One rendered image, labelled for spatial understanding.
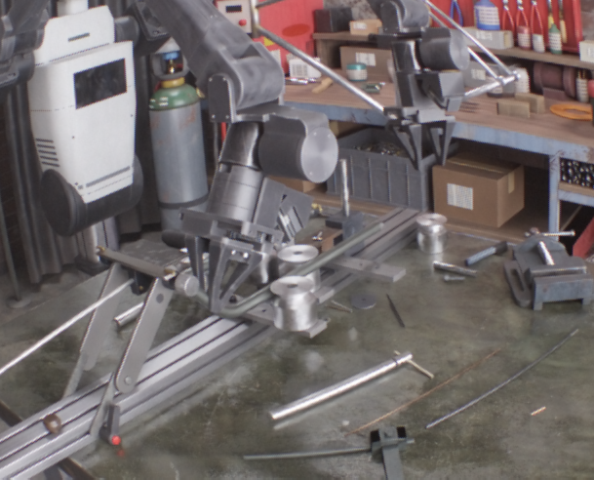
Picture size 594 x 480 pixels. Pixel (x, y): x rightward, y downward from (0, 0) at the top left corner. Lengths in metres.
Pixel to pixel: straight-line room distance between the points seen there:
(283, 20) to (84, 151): 1.81
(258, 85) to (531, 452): 0.49
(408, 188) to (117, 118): 1.27
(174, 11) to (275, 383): 0.45
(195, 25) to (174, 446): 0.46
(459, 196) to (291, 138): 1.71
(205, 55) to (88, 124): 0.69
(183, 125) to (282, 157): 2.05
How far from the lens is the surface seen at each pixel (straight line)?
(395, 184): 2.54
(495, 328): 0.95
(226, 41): 0.81
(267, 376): 0.88
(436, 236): 1.16
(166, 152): 2.82
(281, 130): 0.77
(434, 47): 1.07
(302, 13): 3.24
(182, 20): 0.84
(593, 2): 2.86
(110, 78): 1.49
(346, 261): 1.04
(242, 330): 0.92
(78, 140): 1.46
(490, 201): 2.38
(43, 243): 3.45
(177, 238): 1.25
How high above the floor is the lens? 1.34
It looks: 22 degrees down
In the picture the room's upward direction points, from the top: 5 degrees counter-clockwise
